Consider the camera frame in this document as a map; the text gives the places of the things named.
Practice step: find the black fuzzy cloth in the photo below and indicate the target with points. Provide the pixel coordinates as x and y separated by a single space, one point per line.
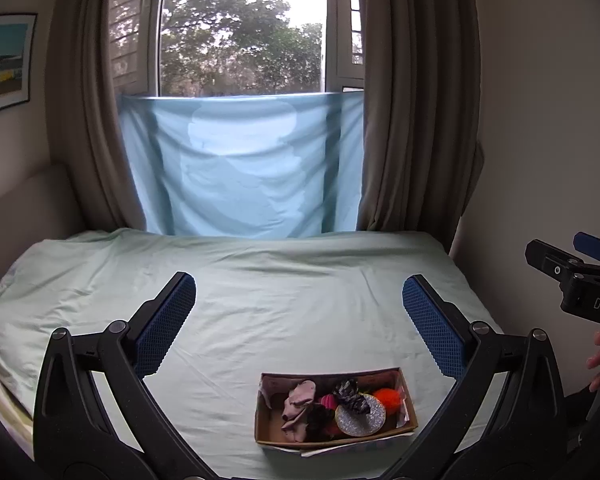
320 417

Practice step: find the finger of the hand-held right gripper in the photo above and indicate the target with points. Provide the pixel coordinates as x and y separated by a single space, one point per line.
550 260
595 247

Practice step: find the orange fluffy pompom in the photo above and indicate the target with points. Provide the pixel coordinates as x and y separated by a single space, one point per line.
387 400

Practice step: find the beige headboard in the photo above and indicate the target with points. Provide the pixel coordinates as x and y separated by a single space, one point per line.
40 200

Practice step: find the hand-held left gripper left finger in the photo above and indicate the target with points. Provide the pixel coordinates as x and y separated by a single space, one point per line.
165 325

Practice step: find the bed with pale green sheet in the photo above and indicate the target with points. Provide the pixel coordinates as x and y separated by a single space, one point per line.
280 285

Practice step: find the framed wall picture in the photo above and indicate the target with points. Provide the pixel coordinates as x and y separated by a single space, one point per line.
5 60

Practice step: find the beige curtain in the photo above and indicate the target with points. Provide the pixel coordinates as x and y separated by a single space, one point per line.
80 110
420 110

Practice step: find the cardboard box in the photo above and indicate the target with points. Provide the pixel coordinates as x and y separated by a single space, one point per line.
267 420

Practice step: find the silver glitter disc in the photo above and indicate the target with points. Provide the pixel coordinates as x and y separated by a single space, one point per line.
360 420

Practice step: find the light blue hanging cloth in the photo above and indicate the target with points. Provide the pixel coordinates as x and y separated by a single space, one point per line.
240 185

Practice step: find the pink pouch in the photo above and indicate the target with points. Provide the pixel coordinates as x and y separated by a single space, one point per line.
328 401

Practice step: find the black patterned scrunchie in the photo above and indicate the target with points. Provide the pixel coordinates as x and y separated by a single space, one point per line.
347 391

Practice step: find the cream striped bedding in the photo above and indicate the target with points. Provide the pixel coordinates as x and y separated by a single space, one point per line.
0 395

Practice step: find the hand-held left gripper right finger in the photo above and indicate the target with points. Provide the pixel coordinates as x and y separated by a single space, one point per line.
435 325

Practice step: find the window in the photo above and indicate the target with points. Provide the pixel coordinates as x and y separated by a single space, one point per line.
240 35

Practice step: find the mauve sock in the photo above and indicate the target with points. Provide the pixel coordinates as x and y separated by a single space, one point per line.
300 400

